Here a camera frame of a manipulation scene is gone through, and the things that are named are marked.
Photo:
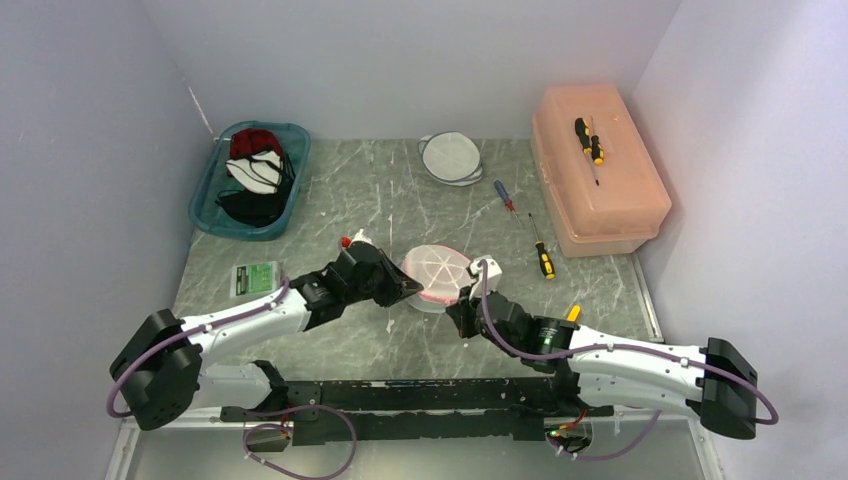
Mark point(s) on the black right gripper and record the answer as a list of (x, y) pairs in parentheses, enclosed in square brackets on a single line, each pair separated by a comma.
[(461, 312)]

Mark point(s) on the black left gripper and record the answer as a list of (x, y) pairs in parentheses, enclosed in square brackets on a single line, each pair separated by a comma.
[(398, 283)]

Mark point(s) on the pink zip mesh laundry bag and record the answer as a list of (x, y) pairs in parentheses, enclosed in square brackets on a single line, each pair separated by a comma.
[(442, 272)]

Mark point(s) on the white mesh blue zip laundry bag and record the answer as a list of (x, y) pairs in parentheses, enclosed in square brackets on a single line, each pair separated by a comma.
[(451, 158)]

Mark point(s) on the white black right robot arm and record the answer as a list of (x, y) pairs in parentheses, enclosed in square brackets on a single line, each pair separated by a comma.
[(714, 384)]

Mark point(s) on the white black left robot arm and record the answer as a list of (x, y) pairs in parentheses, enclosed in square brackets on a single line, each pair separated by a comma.
[(169, 365)]

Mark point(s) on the black yellow screwdriver on table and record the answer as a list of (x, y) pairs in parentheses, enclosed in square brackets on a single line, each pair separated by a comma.
[(545, 264)]

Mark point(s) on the green label clear bit case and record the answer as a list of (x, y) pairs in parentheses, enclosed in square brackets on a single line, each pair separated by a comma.
[(250, 280)]

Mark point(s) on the teal plastic tray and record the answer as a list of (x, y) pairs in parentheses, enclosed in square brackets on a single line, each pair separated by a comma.
[(265, 173)]

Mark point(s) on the orange translucent plastic storage box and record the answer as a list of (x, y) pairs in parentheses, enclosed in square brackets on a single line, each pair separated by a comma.
[(601, 187)]

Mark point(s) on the black yellow screwdriver on box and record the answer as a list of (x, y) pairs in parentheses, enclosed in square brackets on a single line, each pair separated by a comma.
[(590, 144)]

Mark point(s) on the red cloth garment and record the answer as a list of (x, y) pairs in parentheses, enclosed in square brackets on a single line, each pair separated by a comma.
[(253, 141)]

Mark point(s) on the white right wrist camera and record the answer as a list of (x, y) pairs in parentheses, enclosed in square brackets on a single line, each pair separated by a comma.
[(485, 273)]

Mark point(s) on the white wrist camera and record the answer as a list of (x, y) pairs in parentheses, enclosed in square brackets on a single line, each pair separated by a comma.
[(485, 273), (361, 236)]

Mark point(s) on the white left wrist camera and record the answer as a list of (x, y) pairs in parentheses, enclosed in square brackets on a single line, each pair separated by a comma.
[(361, 236)]

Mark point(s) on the small yellow handle screwdriver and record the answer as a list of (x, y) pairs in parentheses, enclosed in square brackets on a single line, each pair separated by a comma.
[(573, 314)]

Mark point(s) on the blue red handle screwdriver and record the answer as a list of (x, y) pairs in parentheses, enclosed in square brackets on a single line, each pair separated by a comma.
[(505, 198)]

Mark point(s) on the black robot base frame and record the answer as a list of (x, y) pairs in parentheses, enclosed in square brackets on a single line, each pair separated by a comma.
[(326, 411)]

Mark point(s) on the aluminium extrusion rail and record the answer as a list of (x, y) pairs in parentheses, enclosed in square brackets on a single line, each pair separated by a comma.
[(130, 433)]

